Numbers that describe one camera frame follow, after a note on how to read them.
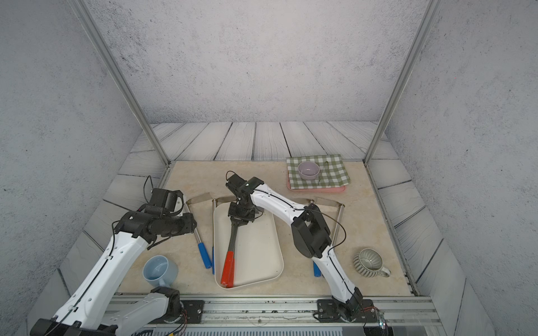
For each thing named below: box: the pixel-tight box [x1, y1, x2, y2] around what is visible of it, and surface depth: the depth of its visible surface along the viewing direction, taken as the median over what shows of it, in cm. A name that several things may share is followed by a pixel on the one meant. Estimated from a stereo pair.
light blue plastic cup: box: [142, 254, 179, 287], surface depth 82 cm
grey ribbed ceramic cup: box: [353, 247, 391, 278], surface depth 80 cm
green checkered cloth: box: [285, 154, 351, 190], surface depth 117 cm
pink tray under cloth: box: [287, 176, 347, 194], surface depth 110 cm
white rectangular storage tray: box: [212, 201, 284, 289], surface depth 88 cm
